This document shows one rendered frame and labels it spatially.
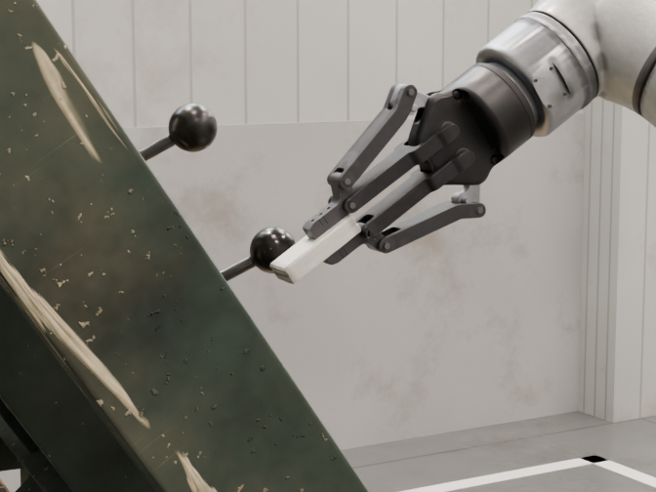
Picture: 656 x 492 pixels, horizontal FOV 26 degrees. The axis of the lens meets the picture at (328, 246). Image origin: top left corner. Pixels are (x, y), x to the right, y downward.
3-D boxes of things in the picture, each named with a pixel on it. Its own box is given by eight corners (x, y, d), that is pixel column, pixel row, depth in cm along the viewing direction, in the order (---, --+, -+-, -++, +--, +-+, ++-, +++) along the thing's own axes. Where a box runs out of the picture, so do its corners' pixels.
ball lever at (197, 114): (80, 225, 112) (224, 144, 109) (52, 185, 110) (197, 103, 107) (89, 206, 115) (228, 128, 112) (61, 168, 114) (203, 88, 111)
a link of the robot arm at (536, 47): (614, 105, 114) (561, 148, 112) (552, 102, 122) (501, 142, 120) (563, 9, 111) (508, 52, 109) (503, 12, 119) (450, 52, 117)
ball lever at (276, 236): (163, 342, 116) (305, 267, 113) (138, 306, 114) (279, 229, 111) (169, 320, 119) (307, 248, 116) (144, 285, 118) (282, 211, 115)
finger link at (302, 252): (357, 223, 109) (352, 215, 109) (288, 277, 107) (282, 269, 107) (342, 218, 112) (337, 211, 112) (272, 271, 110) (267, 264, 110)
